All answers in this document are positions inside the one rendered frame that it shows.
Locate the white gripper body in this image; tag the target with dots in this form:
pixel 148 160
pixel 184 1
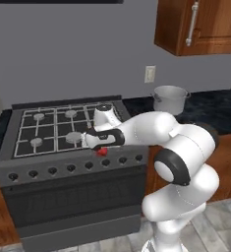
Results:
pixel 90 140

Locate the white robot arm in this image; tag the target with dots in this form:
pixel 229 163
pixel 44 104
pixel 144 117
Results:
pixel 185 154

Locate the black stove knob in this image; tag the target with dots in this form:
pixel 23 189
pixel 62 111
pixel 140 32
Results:
pixel 89 165
pixel 122 159
pixel 33 173
pixel 12 176
pixel 71 168
pixel 139 157
pixel 105 162
pixel 52 170

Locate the grey gas stove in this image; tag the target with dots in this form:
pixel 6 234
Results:
pixel 54 193

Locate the silver metal pot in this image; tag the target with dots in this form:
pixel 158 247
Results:
pixel 169 100

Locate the grey stove bottom drawer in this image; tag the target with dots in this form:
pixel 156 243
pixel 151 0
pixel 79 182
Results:
pixel 81 234

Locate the dark oven door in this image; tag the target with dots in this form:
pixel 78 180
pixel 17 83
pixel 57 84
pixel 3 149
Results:
pixel 71 200

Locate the brown wooden base cupboard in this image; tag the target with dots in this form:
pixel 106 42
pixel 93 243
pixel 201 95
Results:
pixel 0 213
pixel 226 164

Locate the black range hood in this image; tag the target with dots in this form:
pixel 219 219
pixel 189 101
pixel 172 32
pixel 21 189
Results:
pixel 54 1

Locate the brown wooden cupboard door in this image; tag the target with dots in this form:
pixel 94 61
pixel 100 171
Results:
pixel 215 23

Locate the white wall outlet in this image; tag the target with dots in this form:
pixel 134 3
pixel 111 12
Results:
pixel 149 74

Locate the brown wooden wall cupboard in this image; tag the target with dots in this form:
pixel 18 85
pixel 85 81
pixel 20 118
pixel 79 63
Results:
pixel 199 26

